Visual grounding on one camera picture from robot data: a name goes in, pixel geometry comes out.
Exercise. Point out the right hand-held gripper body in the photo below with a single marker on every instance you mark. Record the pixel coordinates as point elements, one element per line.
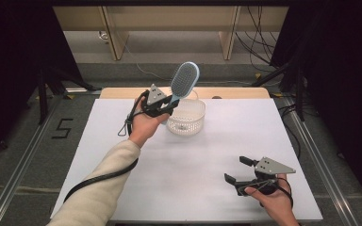
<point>267,171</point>

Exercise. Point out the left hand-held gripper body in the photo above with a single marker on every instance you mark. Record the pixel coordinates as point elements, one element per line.
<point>154,97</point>

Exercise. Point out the white plastic basket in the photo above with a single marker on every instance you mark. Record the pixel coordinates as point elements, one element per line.
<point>188,119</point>

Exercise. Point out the light blue hairbrush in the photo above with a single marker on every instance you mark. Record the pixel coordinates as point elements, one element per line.
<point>185,78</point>

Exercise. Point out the person's left hand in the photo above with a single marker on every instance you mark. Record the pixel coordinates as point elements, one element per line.
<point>144,125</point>

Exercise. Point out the person's right hand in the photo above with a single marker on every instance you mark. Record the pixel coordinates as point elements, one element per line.
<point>276,204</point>

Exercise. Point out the white table sheet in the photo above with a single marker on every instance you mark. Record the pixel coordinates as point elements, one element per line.
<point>201,175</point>

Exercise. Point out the wooden table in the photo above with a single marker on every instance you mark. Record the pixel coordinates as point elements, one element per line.
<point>232,93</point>

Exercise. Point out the beige wooden desk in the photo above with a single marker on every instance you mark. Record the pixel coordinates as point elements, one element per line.
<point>169,19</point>

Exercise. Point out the black tripod stand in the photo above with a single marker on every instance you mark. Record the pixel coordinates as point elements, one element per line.
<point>42,94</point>
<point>299,94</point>

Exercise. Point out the black curtain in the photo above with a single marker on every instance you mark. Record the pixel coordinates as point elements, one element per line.
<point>12,62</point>
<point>342,78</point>

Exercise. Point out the metal floor rail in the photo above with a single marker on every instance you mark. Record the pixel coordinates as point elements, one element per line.
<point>15,179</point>
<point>323,169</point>

